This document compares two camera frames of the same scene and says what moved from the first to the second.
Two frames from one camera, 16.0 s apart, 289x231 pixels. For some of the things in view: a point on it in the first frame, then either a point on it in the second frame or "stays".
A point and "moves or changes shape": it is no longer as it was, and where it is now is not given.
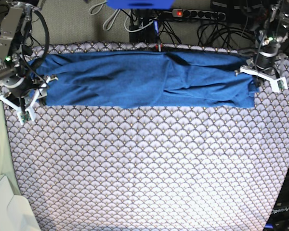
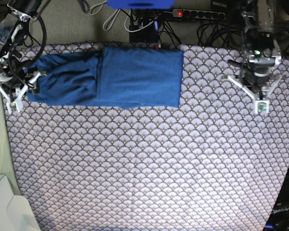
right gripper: [264, 60] → [255, 81]
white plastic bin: [10, 212] stays
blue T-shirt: [142, 79] moves or changes shape
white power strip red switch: [183, 12] stays
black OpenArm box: [284, 215] stays
